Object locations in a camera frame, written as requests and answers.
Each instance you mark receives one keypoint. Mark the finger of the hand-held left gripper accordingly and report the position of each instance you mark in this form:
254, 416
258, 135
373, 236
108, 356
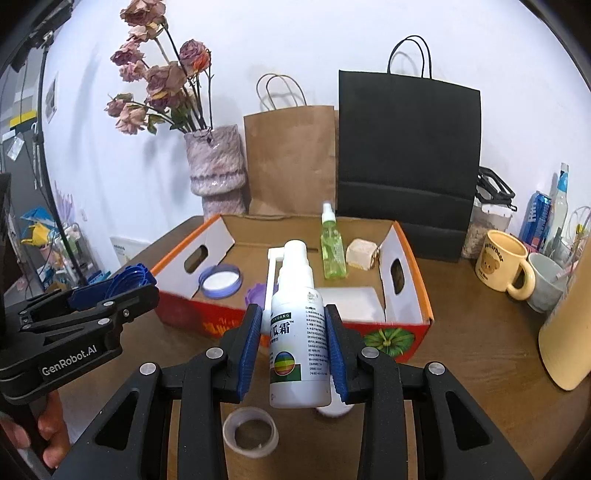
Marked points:
134, 302
87, 299

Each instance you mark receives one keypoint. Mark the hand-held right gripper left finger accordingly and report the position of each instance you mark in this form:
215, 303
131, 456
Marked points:
247, 350

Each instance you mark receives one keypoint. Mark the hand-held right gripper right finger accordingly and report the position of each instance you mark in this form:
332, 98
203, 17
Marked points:
336, 355

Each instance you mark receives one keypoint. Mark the blue plastic measuring spoon set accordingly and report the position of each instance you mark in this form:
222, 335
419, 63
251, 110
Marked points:
131, 279

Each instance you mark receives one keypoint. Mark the orange cardboard box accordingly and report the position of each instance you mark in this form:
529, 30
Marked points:
217, 323

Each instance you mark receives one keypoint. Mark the white spray bottle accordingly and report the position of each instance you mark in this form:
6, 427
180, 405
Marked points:
295, 332

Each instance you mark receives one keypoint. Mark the white rectangular plastic container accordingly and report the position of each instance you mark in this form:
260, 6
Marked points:
355, 304

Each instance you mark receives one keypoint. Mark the small purple plastic piece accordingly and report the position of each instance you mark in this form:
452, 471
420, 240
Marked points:
256, 295

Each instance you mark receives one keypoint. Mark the purple rimmed round lid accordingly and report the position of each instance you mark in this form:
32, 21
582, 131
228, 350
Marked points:
220, 281

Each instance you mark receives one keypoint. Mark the green spray bottle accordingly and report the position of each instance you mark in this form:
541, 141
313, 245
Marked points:
333, 254

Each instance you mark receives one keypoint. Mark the beige rectangular block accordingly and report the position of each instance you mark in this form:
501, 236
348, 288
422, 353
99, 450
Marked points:
360, 254

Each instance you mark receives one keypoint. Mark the person's left hand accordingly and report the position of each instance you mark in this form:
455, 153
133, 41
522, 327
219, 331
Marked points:
53, 415

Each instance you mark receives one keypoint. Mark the black tripod stand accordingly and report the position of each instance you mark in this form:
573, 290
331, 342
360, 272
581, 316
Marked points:
60, 226

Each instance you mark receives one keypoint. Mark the translucent tape roll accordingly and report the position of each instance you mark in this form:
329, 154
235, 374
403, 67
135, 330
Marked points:
251, 452

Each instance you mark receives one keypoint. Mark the pink marbled vase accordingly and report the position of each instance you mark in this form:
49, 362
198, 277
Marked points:
214, 161

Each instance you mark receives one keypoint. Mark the yellow bear mug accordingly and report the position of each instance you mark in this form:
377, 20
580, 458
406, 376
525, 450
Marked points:
498, 263

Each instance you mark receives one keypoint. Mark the brown paper bag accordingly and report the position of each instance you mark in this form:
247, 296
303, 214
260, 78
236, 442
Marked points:
291, 161

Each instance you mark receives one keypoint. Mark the clip lid storage jar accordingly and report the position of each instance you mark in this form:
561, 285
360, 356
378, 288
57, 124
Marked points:
489, 221

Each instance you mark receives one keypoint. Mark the black paper bag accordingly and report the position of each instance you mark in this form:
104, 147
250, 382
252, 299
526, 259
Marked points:
406, 161

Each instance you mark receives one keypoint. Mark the grey ceramic cup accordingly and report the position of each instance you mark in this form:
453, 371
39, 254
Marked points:
545, 286

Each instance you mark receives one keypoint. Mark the dried rose bouquet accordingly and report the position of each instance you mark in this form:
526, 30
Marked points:
161, 78

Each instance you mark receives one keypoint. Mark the beige cylindrical container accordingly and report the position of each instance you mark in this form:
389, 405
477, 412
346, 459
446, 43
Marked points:
568, 337

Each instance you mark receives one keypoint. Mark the blue drink can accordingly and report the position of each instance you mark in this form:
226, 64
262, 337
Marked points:
538, 221

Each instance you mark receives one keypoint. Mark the clear bottle with blue cap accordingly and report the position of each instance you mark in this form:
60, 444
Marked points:
559, 207

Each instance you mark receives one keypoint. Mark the small wall picture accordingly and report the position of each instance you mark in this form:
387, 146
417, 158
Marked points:
51, 99

